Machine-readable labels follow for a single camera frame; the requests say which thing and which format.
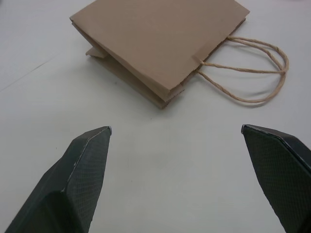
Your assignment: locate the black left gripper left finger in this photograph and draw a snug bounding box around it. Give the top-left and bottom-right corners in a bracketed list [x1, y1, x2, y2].
[4, 126, 113, 233]

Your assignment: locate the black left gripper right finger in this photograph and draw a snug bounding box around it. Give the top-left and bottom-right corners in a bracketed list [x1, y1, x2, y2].
[241, 124, 311, 233]

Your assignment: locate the brown paper bag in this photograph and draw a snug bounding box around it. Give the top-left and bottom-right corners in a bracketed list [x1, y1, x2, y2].
[69, 0, 290, 110]

